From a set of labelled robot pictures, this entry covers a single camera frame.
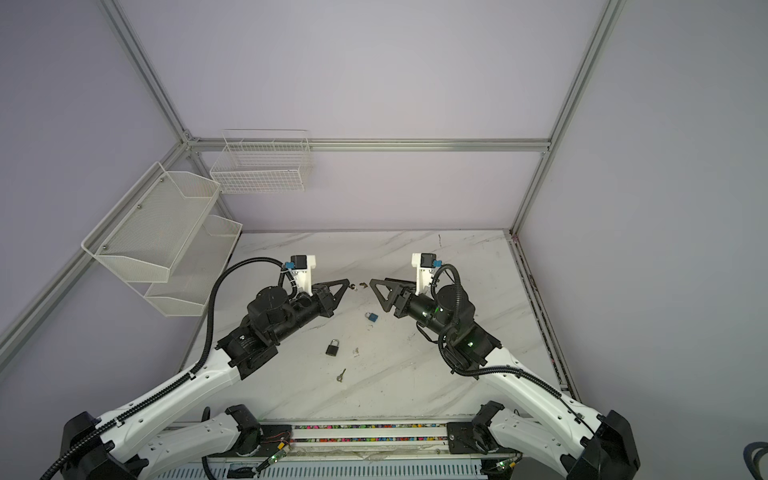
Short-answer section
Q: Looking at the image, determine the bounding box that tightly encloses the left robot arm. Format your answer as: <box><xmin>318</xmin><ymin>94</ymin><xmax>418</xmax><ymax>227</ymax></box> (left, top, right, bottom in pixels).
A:
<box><xmin>42</xmin><ymin>279</ymin><xmax>350</xmax><ymax>479</ymax></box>

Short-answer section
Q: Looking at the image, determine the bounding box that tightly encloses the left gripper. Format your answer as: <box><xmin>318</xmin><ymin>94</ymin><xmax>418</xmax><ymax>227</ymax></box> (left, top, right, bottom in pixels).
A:
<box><xmin>270</xmin><ymin>279</ymin><xmax>349</xmax><ymax>345</ymax></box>

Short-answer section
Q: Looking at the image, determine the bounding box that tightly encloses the white mesh shelf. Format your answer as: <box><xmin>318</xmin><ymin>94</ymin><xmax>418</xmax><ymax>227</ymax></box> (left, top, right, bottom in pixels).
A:
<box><xmin>144</xmin><ymin>215</ymin><xmax>242</xmax><ymax>317</ymax></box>
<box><xmin>81</xmin><ymin>162</ymin><xmax>221</xmax><ymax>283</ymax></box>

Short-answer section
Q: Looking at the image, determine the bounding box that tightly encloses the black padlock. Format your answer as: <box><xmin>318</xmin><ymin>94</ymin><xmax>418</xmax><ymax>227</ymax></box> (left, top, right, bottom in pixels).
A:
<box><xmin>325</xmin><ymin>339</ymin><xmax>340</xmax><ymax>357</ymax></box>

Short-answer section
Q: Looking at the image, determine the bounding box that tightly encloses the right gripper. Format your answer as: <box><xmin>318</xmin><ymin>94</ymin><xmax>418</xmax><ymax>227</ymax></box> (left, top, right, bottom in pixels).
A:
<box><xmin>367</xmin><ymin>276</ymin><xmax>454</xmax><ymax>342</ymax></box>

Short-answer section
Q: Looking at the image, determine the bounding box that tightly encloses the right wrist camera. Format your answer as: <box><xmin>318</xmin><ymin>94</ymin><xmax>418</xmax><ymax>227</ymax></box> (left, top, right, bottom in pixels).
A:
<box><xmin>411</xmin><ymin>253</ymin><xmax>442</xmax><ymax>295</ymax></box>

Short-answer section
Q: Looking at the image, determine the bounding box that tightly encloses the white wire basket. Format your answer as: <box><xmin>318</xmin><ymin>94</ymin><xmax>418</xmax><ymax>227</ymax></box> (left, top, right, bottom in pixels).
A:
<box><xmin>210</xmin><ymin>129</ymin><xmax>314</xmax><ymax>194</ymax></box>

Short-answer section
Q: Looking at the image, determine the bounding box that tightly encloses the upper white mesh shelf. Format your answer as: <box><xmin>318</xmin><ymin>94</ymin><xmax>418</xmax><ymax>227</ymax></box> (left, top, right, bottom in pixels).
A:
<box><xmin>81</xmin><ymin>162</ymin><xmax>221</xmax><ymax>283</ymax></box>

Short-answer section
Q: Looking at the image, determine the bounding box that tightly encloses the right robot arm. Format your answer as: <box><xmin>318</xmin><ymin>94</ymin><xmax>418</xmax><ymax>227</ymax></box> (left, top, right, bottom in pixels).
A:
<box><xmin>369</xmin><ymin>279</ymin><xmax>641</xmax><ymax>479</ymax></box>

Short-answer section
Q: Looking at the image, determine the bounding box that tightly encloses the lower white mesh shelf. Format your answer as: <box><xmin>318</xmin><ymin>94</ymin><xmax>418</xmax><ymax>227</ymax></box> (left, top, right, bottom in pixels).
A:
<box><xmin>144</xmin><ymin>215</ymin><xmax>242</xmax><ymax>317</ymax></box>

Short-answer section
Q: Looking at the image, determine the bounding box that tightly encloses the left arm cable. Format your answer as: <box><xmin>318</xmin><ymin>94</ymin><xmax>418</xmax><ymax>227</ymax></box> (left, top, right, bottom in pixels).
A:
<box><xmin>38</xmin><ymin>257</ymin><xmax>295</xmax><ymax>480</ymax></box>

